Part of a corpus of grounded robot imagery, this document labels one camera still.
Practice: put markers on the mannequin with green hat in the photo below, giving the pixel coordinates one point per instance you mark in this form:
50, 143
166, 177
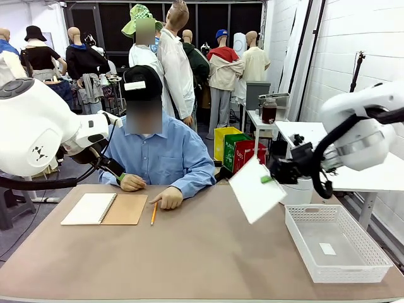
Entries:
143, 57

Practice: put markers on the white paper sheet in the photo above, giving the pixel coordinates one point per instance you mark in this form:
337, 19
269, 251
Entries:
252, 195

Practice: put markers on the mannequin in cream shirt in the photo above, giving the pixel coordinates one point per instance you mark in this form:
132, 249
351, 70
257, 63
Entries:
255, 63

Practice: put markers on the white perforated plastic basket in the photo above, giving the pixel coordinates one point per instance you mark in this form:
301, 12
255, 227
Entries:
347, 255

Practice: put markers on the person's right hand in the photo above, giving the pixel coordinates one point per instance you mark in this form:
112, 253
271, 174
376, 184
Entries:
132, 183

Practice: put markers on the glass jar with brown liquid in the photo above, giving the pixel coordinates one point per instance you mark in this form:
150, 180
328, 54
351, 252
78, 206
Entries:
269, 113

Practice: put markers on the tall mannequin in white shirt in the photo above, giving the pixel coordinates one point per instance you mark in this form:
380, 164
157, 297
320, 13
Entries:
176, 69

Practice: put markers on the small white table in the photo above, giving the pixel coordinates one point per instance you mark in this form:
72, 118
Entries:
252, 116

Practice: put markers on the wooden stand with black pads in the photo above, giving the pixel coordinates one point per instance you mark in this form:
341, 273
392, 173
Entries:
222, 173

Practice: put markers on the mannequin in green hoodie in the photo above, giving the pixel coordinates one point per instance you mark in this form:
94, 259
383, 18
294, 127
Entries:
197, 63

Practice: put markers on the person's left forearm blue sleeve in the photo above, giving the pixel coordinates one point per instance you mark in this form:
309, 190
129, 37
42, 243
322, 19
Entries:
199, 183

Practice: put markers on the red shopping bag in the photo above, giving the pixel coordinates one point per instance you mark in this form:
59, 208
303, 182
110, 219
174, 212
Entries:
252, 150

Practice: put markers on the green shopping bag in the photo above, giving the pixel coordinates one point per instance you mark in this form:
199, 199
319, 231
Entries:
230, 151

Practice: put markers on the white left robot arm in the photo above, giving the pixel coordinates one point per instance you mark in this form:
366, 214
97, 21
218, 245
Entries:
31, 126

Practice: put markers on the person's left hand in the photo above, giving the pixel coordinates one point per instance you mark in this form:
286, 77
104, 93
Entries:
170, 197

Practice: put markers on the mannequin with blue cap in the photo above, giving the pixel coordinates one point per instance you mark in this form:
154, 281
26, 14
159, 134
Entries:
224, 72

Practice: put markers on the grey cabinet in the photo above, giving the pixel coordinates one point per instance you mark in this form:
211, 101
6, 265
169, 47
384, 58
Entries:
257, 91

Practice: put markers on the yellow shopping bag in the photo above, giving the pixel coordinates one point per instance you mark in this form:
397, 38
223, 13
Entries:
219, 142

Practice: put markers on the mannequin in black sweater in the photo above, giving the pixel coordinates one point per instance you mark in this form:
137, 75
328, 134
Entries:
82, 60

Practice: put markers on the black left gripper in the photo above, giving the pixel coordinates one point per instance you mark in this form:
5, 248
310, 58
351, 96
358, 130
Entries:
83, 156

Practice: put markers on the brown spiral notebook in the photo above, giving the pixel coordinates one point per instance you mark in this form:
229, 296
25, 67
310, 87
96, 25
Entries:
85, 208

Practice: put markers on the white lidded trash bin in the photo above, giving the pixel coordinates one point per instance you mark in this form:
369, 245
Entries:
300, 194

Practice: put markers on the black tripod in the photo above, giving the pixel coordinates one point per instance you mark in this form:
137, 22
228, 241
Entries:
357, 67

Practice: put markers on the dark grey step stool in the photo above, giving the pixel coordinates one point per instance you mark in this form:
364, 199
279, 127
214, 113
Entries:
15, 208

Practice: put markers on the large white side table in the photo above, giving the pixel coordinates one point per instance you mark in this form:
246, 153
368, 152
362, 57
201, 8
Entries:
303, 129

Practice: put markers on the mannequin with black hat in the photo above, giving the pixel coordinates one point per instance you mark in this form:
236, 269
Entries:
38, 57

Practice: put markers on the small white label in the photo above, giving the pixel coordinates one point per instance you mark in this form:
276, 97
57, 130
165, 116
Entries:
327, 248

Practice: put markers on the black baseball cap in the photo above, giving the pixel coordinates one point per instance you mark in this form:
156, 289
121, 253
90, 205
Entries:
142, 74

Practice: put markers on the yellow pencil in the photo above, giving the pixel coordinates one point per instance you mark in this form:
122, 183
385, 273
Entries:
154, 214

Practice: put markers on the metal tray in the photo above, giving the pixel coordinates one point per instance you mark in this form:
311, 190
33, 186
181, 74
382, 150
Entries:
279, 99

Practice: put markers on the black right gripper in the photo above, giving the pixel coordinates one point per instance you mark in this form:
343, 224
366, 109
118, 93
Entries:
304, 161

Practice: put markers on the person in blue shirt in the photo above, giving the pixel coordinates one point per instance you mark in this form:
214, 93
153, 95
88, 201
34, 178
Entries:
164, 148

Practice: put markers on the person's right forearm blue sleeve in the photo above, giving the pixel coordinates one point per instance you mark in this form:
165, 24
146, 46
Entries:
107, 178

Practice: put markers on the mannequin in blue white jacket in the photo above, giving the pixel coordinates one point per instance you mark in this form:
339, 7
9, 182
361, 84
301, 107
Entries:
8, 63

